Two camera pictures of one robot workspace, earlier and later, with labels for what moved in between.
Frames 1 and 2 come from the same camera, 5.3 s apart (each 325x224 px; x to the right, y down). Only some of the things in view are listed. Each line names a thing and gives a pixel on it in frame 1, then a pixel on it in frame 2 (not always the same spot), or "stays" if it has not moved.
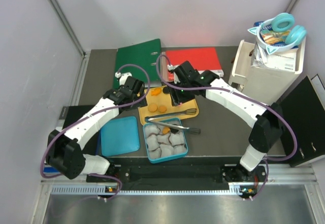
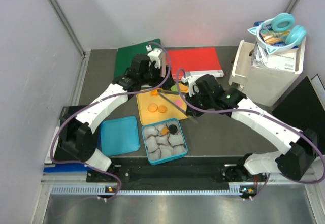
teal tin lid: [120, 135] stays
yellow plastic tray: [160, 103] stays
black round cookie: [174, 130] stays
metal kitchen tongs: [192, 130] → [161, 92]
